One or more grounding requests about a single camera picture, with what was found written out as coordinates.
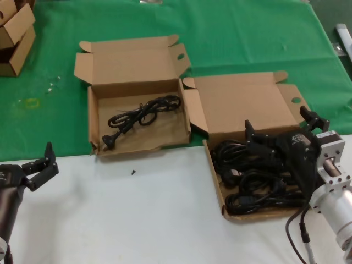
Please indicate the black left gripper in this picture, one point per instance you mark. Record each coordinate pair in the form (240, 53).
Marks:
(9, 176)

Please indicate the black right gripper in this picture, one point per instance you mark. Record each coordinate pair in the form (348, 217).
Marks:
(301, 154)

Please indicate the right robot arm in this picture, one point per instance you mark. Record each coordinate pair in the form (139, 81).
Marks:
(335, 203)

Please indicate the open flat cardboard box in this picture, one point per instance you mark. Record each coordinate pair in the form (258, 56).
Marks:
(239, 101)
(154, 132)

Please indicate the small open cardboard box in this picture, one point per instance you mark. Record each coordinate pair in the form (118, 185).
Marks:
(22, 55)
(19, 24)

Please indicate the clear plastic scrap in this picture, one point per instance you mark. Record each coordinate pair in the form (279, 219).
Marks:
(50, 89)
(56, 78)

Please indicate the small black screw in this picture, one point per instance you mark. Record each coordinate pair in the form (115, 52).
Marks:
(133, 172)

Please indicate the metal table clamp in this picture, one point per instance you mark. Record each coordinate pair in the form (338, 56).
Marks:
(339, 50)

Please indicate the white flat panel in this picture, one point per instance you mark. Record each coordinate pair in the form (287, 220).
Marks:
(346, 38)

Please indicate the green table cloth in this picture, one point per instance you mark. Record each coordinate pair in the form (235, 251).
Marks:
(233, 33)

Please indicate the grey metal clip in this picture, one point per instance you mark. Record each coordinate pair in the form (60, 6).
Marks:
(149, 1)

